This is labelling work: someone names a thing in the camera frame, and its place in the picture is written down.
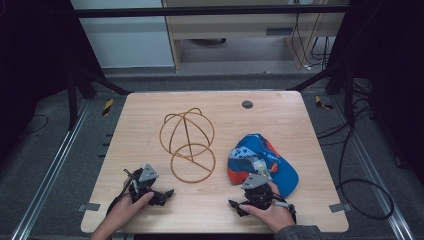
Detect light wooden desk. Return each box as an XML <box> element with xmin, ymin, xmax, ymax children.
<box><xmin>161</xmin><ymin>0</ymin><xmax>350</xmax><ymax>73</ymax></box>

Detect person's left hand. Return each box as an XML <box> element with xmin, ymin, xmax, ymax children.
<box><xmin>105</xmin><ymin>191</ymin><xmax>155</xmax><ymax>234</ymax></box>

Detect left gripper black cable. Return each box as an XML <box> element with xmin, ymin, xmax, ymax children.
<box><xmin>105</xmin><ymin>178</ymin><xmax>135</xmax><ymax>216</ymax></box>

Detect white cabinet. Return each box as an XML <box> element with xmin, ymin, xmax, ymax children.
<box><xmin>69</xmin><ymin>0</ymin><xmax>176</xmax><ymax>70</ymax></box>

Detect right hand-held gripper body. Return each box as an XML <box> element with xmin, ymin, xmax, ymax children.
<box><xmin>239</xmin><ymin>172</ymin><xmax>275</xmax><ymax>211</ymax></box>

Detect black curtain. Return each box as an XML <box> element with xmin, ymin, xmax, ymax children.
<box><xmin>0</xmin><ymin>0</ymin><xmax>107</xmax><ymax>161</ymax></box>
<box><xmin>324</xmin><ymin>0</ymin><xmax>424</xmax><ymax>186</ymax></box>

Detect black looped floor cable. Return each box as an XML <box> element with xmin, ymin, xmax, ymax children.
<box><xmin>335</xmin><ymin>123</ymin><xmax>396</xmax><ymax>221</ymax></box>

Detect yellow black hazard tape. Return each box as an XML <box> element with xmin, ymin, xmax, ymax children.
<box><xmin>314</xmin><ymin>95</ymin><xmax>335</xmax><ymax>111</ymax></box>
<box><xmin>101</xmin><ymin>98</ymin><xmax>115</xmax><ymax>117</ymax></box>

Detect grey metal table bracket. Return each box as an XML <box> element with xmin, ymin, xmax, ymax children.
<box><xmin>328</xmin><ymin>202</ymin><xmax>353</xmax><ymax>214</ymax></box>
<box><xmin>77</xmin><ymin>202</ymin><xmax>101</xmax><ymax>213</ymax></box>

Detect aluminium floor rail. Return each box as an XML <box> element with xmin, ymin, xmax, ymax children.
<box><xmin>332</xmin><ymin>95</ymin><xmax>416</xmax><ymax>240</ymax></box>
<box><xmin>10</xmin><ymin>99</ymin><xmax>92</xmax><ymax>240</ymax></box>

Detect thin black floor cable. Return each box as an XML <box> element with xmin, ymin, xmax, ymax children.
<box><xmin>21</xmin><ymin>113</ymin><xmax>50</xmax><ymax>136</ymax></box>

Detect hanging black desk cables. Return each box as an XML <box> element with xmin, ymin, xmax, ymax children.
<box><xmin>290</xmin><ymin>12</ymin><xmax>332</xmax><ymax>72</ymax></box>

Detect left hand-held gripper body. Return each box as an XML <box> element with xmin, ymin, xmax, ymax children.
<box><xmin>123</xmin><ymin>162</ymin><xmax>160</xmax><ymax>206</ymax></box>

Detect gold wire hat stand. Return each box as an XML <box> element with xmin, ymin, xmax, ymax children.
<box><xmin>158</xmin><ymin>107</ymin><xmax>217</xmax><ymax>185</ymax></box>

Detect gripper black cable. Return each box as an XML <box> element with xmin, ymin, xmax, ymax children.
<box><xmin>105</xmin><ymin>178</ymin><xmax>135</xmax><ymax>216</ymax></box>
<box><xmin>272</xmin><ymin>195</ymin><xmax>298</xmax><ymax>225</ymax></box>

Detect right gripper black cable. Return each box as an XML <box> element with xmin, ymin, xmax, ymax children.
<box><xmin>272</xmin><ymin>195</ymin><xmax>298</xmax><ymax>225</ymax></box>

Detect black horizontal frame bar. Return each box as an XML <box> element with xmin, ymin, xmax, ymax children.
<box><xmin>70</xmin><ymin>4</ymin><xmax>350</xmax><ymax>19</ymax></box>

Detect blue and orange cap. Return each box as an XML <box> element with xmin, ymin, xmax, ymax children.
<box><xmin>226</xmin><ymin>133</ymin><xmax>300</xmax><ymax>199</ymax></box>

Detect black diagonal frame strut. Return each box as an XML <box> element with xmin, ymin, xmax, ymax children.
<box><xmin>70</xmin><ymin>62</ymin><xmax>132</xmax><ymax>97</ymax></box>
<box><xmin>285</xmin><ymin>63</ymin><xmax>338</xmax><ymax>93</ymax></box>

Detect person's right hand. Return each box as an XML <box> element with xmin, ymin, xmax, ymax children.
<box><xmin>238</xmin><ymin>181</ymin><xmax>296</xmax><ymax>235</ymax></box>

